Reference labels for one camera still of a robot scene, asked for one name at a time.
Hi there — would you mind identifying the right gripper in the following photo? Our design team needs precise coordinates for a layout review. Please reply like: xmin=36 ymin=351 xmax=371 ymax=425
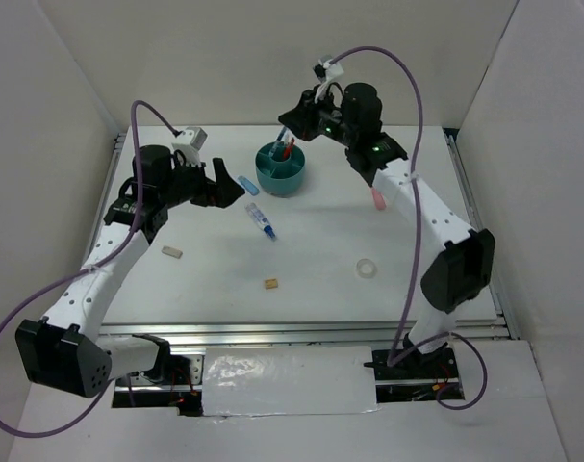
xmin=279 ymin=84 xmax=357 ymax=146

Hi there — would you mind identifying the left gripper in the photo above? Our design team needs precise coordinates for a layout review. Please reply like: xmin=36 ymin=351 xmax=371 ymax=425
xmin=160 ymin=154 xmax=245 ymax=210

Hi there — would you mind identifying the blue clear pen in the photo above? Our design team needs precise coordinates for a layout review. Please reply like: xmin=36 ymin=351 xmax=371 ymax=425
xmin=268 ymin=126 xmax=288 ymax=158

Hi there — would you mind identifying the blue eraser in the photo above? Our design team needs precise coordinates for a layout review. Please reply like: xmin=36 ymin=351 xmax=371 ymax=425
xmin=237 ymin=175 xmax=260 ymax=196

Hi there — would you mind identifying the red pen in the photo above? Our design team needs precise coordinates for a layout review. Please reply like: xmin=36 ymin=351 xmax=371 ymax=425
xmin=283 ymin=138 xmax=295 ymax=160

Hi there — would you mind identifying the clear glue bottle blue cap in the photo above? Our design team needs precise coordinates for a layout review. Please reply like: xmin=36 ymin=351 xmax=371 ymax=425
xmin=245 ymin=203 xmax=277 ymax=241

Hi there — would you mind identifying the pink eraser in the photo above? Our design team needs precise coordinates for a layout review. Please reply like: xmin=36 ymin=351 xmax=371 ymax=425
xmin=371 ymin=188 xmax=387 ymax=211

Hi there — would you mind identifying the black pen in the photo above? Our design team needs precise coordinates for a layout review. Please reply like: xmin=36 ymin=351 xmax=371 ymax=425
xmin=281 ymin=136 xmax=289 ymax=159

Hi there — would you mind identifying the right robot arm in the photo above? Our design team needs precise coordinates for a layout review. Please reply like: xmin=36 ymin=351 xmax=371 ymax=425
xmin=278 ymin=83 xmax=495 ymax=377

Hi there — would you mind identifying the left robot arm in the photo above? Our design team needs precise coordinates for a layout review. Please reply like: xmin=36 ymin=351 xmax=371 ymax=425
xmin=15 ymin=145 xmax=244 ymax=398

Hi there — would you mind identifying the teal round divided organizer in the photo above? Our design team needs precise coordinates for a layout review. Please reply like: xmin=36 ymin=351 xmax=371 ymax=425
xmin=255 ymin=142 xmax=306 ymax=196

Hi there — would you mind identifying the white beige eraser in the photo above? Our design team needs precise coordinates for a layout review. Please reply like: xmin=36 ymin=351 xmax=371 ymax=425
xmin=162 ymin=245 xmax=183 ymax=259

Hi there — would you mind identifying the small brown eraser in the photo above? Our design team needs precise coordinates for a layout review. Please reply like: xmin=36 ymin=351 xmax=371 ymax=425
xmin=264 ymin=278 xmax=278 ymax=290

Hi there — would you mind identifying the clear tape roll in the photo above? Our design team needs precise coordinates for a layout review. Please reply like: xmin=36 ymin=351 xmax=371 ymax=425
xmin=356 ymin=258 xmax=377 ymax=279

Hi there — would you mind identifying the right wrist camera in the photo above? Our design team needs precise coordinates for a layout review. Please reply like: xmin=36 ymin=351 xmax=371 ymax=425
xmin=313 ymin=55 xmax=344 ymax=102

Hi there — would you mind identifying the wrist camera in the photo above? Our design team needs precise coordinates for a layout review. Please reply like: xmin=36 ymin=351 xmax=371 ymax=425
xmin=313 ymin=55 xmax=344 ymax=102
xmin=172 ymin=127 xmax=208 ymax=167

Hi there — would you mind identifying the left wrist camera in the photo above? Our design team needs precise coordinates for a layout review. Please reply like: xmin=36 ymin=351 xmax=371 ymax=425
xmin=172 ymin=127 xmax=208 ymax=167

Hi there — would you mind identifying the aluminium rail frame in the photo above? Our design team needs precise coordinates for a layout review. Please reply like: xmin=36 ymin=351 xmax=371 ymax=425
xmin=98 ymin=125 xmax=521 ymax=352

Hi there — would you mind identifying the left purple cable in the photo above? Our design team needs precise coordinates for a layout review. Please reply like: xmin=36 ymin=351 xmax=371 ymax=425
xmin=0 ymin=99 xmax=182 ymax=439

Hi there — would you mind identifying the purple cable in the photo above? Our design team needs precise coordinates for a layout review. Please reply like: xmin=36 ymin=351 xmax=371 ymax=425
xmin=0 ymin=99 xmax=182 ymax=439
xmin=327 ymin=46 xmax=489 ymax=410

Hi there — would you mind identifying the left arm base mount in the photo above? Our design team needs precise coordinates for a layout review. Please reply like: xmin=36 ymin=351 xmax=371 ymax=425
xmin=112 ymin=354 xmax=205 ymax=417

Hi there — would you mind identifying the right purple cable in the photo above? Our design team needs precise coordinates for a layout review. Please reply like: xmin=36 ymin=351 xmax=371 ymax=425
xmin=327 ymin=46 xmax=489 ymax=410

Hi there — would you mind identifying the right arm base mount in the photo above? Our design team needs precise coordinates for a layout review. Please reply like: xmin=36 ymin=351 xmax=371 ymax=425
xmin=364 ymin=344 xmax=464 ymax=403

